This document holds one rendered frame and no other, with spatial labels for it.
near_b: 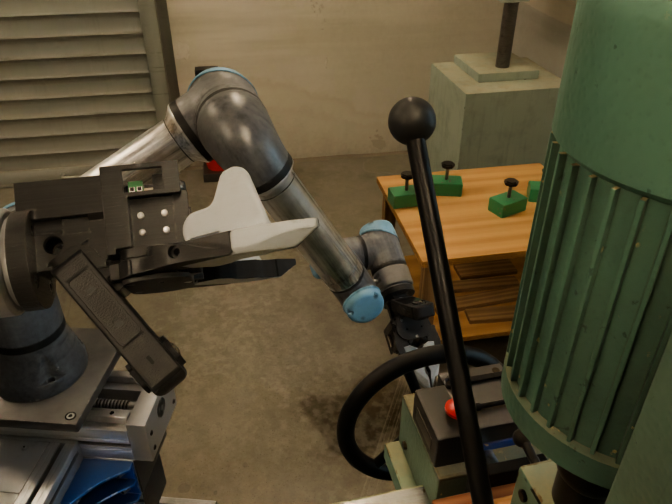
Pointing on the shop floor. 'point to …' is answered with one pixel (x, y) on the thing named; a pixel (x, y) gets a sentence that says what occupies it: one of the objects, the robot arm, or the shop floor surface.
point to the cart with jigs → (471, 238)
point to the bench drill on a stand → (491, 106)
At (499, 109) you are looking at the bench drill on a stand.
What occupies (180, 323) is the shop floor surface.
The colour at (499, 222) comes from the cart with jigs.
